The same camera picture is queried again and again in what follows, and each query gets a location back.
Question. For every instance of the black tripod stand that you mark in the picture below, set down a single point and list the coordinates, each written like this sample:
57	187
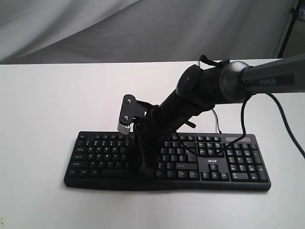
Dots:
294	15

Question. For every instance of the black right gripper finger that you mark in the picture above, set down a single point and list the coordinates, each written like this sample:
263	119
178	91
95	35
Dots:
134	156

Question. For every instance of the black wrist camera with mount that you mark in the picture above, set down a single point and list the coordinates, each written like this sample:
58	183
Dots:
132	111

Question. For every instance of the grey backdrop cloth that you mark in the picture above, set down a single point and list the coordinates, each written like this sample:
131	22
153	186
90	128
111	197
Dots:
91	31

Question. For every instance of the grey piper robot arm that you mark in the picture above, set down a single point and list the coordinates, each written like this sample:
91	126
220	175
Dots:
200	90

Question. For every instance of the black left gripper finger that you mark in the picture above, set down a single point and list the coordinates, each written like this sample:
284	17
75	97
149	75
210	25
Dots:
148	161

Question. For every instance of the black acer keyboard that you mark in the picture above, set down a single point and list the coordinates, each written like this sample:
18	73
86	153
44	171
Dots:
186	161

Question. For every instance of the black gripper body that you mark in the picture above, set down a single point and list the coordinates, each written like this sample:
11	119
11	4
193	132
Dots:
153	124

